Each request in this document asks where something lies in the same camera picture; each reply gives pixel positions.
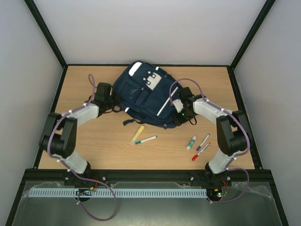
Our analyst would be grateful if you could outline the white glue stick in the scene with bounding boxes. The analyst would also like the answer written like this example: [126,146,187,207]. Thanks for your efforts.
[186,136,197,150]

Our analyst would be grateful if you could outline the navy blue student backpack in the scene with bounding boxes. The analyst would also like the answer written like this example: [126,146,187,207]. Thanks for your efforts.
[113,61,182,129]

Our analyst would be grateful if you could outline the yellow highlighter pen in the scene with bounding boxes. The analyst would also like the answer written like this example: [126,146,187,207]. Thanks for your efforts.
[130,125,145,144]

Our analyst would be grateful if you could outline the teal capped white marker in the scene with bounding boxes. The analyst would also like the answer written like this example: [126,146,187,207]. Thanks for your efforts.
[135,136,158,145]

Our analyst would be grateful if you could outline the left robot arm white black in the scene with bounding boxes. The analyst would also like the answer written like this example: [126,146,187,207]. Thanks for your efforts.
[39,82,119,175]

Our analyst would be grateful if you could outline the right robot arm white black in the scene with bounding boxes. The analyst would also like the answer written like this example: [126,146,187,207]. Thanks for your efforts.
[170,87,252,185]

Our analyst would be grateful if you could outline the purple capped white marker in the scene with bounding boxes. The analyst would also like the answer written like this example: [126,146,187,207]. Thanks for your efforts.
[196,134,210,151]

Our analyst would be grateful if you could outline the red capped white marker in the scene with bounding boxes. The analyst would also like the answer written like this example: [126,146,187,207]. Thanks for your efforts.
[192,143,210,161]

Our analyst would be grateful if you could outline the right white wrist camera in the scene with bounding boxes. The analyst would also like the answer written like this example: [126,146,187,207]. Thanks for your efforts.
[172,99,183,113]

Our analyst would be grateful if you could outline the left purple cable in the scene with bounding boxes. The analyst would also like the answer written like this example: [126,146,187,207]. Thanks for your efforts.
[47,74,118,222]

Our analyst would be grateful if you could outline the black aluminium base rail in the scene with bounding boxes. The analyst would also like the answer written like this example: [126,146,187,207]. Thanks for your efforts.
[24,169,233,186]

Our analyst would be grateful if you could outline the black enclosure frame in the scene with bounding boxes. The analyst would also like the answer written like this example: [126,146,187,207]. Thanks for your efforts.
[6,0,288,226]

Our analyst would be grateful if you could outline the light blue slotted cable duct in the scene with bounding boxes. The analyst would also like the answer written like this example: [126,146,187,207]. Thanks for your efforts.
[28,188,207,198]

